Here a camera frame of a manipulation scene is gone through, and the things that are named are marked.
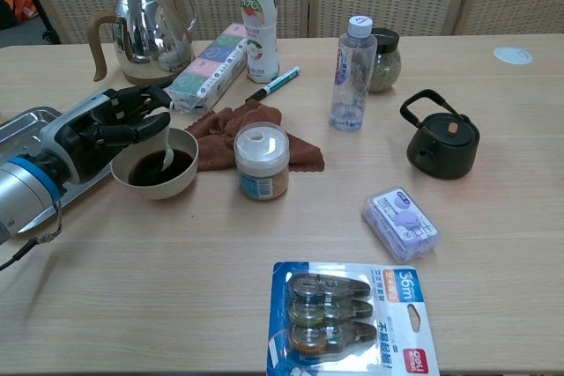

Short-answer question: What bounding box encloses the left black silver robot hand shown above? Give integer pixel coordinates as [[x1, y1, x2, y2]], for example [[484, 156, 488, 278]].
[[41, 85, 173, 186]]

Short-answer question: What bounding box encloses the white plastic spoon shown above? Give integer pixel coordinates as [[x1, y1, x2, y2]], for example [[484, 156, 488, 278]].
[[160, 100, 175, 172]]

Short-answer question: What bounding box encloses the silver metal tray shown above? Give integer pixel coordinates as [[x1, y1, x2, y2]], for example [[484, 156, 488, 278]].
[[0, 106, 114, 234]]

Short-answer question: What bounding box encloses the cream bowl with dark liquid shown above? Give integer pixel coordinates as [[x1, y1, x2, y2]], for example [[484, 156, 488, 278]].
[[109, 127, 200, 201]]

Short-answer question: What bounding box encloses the brown cloth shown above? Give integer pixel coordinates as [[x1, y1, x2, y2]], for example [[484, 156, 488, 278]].
[[184, 100, 326, 173]]

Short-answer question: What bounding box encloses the steel gooseneck kettle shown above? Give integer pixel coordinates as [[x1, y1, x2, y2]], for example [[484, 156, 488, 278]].
[[85, 0, 200, 88]]

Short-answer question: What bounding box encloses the multicolour tissue pack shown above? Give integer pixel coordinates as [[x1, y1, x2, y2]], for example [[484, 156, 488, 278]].
[[166, 22, 249, 116]]

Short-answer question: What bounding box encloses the orange background object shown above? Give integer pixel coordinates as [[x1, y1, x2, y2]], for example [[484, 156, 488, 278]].
[[0, 0, 39, 32]]

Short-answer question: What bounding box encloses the white lid seasoning jar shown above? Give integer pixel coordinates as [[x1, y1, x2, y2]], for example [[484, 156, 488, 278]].
[[233, 121, 291, 201]]

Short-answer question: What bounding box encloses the white black marker pen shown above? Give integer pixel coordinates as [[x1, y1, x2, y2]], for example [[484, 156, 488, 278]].
[[245, 65, 302, 103]]

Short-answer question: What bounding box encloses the yellow cap drink bottle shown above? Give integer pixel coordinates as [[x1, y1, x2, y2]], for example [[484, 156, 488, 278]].
[[240, 0, 281, 85]]

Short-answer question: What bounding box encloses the clear plastic water bottle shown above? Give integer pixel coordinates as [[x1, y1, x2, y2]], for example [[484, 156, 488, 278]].
[[330, 14, 379, 132]]

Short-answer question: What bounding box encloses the black lid glass jar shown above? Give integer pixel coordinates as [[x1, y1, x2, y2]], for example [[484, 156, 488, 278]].
[[367, 27, 403, 94]]

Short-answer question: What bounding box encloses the blue correction tape pack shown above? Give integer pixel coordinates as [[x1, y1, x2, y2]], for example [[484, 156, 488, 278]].
[[265, 261, 442, 376]]

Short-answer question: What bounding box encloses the purple floss pick box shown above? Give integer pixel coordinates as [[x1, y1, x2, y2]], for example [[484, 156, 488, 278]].
[[361, 186, 442, 262]]

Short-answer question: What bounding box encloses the black teapot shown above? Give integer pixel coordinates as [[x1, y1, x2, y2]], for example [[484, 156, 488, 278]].
[[399, 88, 481, 181]]

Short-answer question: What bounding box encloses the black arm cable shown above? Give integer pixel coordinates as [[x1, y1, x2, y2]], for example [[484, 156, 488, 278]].
[[0, 199, 63, 272]]

